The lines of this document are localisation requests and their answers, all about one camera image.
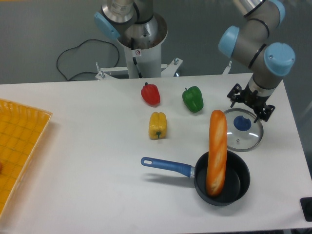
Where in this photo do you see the glass pot lid blue knob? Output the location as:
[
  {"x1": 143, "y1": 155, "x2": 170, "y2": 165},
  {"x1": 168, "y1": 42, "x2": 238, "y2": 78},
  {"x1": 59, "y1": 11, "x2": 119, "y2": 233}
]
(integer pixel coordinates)
[{"x1": 223, "y1": 108, "x2": 264, "y2": 153}]

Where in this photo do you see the yellow plastic basket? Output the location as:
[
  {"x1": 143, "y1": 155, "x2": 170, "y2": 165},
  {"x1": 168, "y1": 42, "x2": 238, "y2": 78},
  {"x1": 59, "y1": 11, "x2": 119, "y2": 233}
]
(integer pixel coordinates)
[{"x1": 0, "y1": 99, "x2": 53, "y2": 216}]

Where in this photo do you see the orange baguette bread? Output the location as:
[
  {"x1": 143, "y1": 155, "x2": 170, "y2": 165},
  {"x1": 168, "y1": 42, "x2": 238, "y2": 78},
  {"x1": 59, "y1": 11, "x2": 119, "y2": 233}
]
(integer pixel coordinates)
[{"x1": 205, "y1": 110, "x2": 227, "y2": 197}]

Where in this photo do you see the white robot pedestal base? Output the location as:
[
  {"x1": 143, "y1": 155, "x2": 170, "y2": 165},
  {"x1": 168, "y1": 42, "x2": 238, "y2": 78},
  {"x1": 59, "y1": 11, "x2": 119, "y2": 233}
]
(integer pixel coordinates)
[{"x1": 94, "y1": 12, "x2": 183, "y2": 78}]

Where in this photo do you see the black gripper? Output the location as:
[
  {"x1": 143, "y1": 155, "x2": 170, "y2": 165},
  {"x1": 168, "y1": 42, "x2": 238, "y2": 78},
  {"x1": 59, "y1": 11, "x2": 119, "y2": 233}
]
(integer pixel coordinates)
[{"x1": 227, "y1": 83, "x2": 275, "y2": 123}]

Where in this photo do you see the red bell pepper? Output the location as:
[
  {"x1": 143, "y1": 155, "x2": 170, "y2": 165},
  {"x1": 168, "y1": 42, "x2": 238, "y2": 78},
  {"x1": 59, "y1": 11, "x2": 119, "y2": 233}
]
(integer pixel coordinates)
[{"x1": 140, "y1": 82, "x2": 160, "y2": 106}]

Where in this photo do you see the black device at table edge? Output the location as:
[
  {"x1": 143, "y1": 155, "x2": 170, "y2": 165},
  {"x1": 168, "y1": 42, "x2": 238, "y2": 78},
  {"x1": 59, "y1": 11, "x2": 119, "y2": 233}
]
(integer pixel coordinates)
[{"x1": 300, "y1": 197, "x2": 312, "y2": 222}]

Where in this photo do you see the yellow bell pepper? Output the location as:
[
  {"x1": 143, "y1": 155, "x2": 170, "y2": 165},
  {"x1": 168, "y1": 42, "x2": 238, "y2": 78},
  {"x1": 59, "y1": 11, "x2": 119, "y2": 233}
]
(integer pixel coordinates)
[{"x1": 148, "y1": 112, "x2": 167, "y2": 140}]

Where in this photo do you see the green bell pepper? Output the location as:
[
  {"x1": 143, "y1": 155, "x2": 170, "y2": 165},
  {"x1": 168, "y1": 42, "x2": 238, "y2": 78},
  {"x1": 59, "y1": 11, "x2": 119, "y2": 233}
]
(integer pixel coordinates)
[{"x1": 182, "y1": 86, "x2": 204, "y2": 113}]

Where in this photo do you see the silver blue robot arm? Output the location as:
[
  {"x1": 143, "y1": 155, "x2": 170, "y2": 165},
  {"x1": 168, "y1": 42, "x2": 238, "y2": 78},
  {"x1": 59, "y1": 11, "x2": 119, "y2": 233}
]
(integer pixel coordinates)
[{"x1": 94, "y1": 0, "x2": 295, "y2": 121}]

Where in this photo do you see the dark pot blue handle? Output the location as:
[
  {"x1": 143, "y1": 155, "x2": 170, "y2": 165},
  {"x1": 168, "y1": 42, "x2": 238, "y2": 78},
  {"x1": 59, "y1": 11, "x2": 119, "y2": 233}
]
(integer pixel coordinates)
[{"x1": 141, "y1": 151, "x2": 251, "y2": 206}]

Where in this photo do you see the black cable on floor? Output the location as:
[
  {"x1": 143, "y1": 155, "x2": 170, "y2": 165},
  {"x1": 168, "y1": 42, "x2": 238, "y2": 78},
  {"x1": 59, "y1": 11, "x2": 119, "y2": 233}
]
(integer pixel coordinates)
[{"x1": 56, "y1": 38, "x2": 120, "y2": 81}]

